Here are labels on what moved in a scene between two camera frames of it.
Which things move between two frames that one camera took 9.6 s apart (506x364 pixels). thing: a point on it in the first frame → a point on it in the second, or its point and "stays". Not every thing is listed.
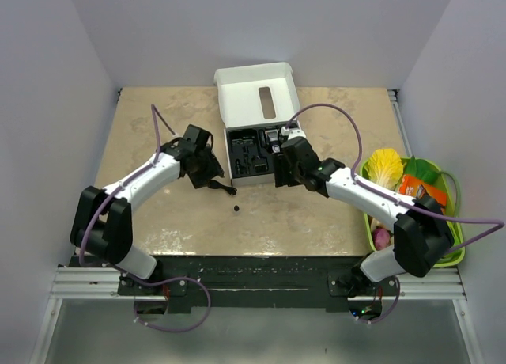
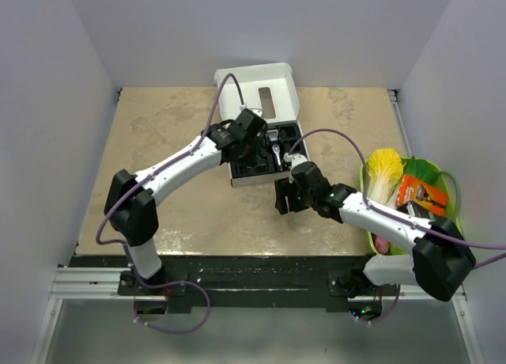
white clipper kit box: [251, 100] stays
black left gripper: [213, 169] → [256, 140]
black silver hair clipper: [272, 135] stays
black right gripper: [281, 177] → [281, 187]
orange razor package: [413, 186] stays
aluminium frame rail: [84, 283] stays
